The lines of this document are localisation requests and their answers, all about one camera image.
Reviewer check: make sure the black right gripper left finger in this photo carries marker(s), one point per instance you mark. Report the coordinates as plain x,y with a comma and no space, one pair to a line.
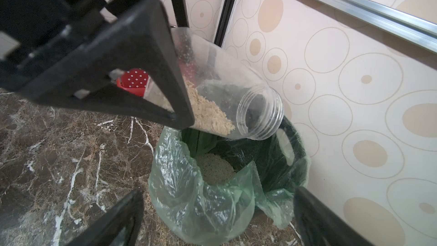
120,226

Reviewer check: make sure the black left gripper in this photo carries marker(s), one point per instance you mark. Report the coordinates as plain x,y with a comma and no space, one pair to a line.
83,77

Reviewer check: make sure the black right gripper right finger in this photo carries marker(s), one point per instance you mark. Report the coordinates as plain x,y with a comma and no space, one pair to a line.
319,226

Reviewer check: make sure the red lid oatmeal jar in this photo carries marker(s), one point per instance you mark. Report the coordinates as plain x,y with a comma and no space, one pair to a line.
197,84

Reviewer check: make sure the oatmeal pile in bin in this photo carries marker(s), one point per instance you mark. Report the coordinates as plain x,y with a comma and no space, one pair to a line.
214,169

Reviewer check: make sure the red polka dot toaster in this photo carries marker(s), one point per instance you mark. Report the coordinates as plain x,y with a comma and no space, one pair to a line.
134,81

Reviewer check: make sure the aluminium frame rail back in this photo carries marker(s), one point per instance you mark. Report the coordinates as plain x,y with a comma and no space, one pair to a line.
415,30

